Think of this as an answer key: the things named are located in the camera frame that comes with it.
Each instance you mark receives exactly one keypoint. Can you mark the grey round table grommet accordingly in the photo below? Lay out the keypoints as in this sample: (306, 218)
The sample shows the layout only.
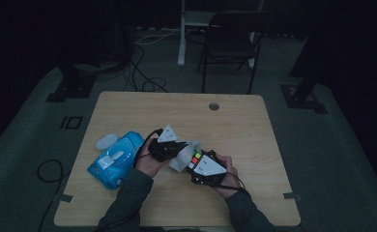
(214, 106)

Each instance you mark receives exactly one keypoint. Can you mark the person's right hand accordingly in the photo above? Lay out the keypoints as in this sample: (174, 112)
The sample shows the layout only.
(230, 183)

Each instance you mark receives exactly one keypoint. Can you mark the white wet wipe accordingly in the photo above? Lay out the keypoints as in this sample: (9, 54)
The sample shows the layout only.
(180, 160)

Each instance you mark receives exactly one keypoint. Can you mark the person's left hand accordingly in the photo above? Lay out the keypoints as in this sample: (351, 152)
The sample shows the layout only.
(148, 164)

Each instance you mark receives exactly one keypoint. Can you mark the black stand with square base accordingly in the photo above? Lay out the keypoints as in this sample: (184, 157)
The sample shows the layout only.
(75, 87)
(301, 96)

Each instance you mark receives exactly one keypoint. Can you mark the black folding chair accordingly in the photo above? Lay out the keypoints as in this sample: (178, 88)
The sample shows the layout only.
(231, 42)

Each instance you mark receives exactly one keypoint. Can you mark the blue wet wipes pack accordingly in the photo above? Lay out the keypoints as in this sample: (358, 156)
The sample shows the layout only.
(119, 161)

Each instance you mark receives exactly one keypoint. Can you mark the colourful puzzle cube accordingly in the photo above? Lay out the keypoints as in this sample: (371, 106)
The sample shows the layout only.
(196, 157)

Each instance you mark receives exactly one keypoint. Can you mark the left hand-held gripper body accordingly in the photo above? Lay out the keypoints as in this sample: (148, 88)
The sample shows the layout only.
(164, 150)

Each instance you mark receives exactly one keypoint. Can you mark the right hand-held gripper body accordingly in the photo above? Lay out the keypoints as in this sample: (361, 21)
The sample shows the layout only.
(209, 170)

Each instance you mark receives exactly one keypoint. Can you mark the grey tape piece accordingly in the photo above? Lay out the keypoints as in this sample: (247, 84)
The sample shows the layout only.
(291, 196)
(66, 198)

